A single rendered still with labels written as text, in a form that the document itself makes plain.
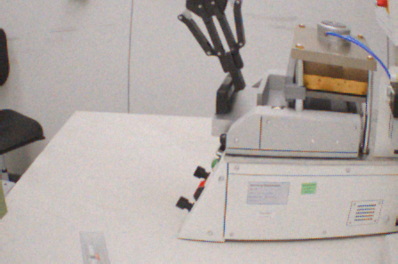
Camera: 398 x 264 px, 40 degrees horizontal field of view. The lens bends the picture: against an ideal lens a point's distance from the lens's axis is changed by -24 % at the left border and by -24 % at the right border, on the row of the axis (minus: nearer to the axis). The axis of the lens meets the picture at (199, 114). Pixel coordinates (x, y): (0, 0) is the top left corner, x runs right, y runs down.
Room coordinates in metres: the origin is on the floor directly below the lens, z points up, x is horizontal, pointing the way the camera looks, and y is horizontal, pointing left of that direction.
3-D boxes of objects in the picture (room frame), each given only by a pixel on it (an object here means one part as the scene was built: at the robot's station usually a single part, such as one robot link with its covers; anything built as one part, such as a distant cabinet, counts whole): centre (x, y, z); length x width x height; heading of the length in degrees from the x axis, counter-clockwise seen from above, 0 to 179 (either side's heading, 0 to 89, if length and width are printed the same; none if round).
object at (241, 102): (1.18, -0.19, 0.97); 0.30 x 0.22 x 0.08; 79
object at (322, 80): (1.16, -0.26, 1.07); 0.22 x 0.17 x 0.10; 169
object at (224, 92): (1.21, -0.05, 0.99); 0.15 x 0.02 x 0.04; 169
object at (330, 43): (1.14, -0.29, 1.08); 0.31 x 0.24 x 0.13; 169
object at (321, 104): (1.17, -0.23, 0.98); 0.20 x 0.17 x 0.03; 169
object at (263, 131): (1.04, -0.16, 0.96); 0.26 x 0.05 x 0.07; 79
